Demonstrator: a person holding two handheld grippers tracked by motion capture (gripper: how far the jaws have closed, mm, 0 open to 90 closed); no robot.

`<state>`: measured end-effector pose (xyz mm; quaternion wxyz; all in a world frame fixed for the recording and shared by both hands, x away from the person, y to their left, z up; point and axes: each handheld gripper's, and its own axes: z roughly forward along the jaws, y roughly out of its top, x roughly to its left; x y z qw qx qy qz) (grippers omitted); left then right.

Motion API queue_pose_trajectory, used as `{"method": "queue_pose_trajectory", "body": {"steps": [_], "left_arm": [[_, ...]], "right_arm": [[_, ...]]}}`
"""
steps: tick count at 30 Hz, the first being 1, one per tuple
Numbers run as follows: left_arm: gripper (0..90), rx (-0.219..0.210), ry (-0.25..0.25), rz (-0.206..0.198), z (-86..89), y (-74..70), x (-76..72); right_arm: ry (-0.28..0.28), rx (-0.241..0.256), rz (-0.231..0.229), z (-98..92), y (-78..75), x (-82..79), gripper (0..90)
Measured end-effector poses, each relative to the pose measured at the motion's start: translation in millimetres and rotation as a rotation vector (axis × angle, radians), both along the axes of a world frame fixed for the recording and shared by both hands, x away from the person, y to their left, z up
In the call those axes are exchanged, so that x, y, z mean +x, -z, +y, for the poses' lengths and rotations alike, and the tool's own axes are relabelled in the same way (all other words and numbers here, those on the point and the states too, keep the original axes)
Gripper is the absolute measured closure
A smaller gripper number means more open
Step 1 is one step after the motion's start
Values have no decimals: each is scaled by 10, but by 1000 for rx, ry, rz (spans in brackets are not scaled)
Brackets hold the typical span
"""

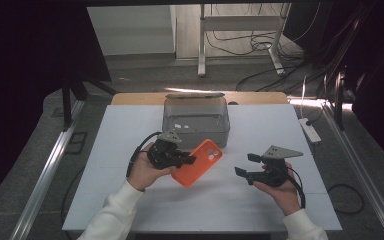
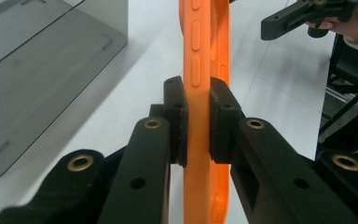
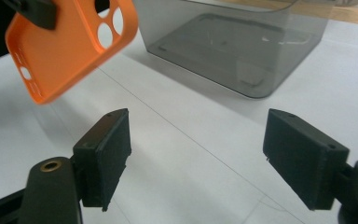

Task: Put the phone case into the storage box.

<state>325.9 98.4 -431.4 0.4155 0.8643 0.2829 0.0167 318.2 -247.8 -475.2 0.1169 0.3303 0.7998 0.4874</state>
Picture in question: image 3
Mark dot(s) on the wooden table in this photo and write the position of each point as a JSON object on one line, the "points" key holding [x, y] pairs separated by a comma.
{"points": [[354, 17]]}

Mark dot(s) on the white table cover sheet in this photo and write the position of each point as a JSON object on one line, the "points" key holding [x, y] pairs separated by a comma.
{"points": [[180, 174]]}

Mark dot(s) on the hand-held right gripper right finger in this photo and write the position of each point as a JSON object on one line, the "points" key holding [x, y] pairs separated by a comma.
{"points": [[304, 161]]}

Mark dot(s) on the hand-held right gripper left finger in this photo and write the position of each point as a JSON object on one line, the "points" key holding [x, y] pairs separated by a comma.
{"points": [[102, 165]]}

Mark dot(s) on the grey transparent storage box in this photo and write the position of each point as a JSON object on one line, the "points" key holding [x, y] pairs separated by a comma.
{"points": [[230, 62]]}

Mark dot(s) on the orange phone case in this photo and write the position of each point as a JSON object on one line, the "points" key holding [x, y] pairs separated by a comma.
{"points": [[62, 56]]}

